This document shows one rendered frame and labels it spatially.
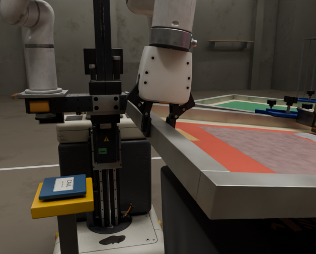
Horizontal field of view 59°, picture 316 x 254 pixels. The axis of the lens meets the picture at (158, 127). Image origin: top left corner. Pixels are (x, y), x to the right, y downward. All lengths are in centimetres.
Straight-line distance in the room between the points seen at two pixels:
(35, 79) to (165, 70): 63
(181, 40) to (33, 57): 65
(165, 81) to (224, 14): 1123
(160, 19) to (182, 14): 4
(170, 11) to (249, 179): 32
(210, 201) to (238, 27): 1170
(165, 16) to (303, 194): 35
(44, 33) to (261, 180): 89
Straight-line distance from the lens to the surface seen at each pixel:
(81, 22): 1066
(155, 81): 51
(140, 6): 59
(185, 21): 52
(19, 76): 1092
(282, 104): 202
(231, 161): 50
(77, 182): 70
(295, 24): 1194
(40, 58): 105
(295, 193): 34
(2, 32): 1104
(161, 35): 51
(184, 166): 36
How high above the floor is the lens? 126
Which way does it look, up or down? 14 degrees down
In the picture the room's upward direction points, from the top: straight up
